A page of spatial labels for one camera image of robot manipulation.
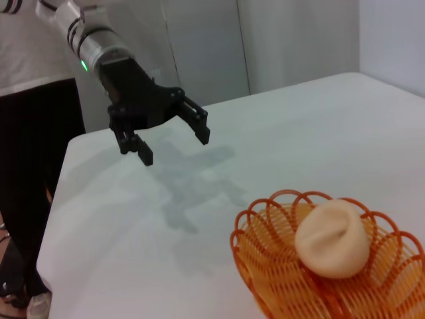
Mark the person in white shirt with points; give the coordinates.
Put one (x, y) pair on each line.
(26, 133)

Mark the beige round bun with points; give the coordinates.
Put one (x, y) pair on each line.
(332, 242)

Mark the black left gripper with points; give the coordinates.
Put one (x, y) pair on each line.
(136, 99)

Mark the orange woven plastic basket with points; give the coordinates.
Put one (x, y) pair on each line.
(282, 282)

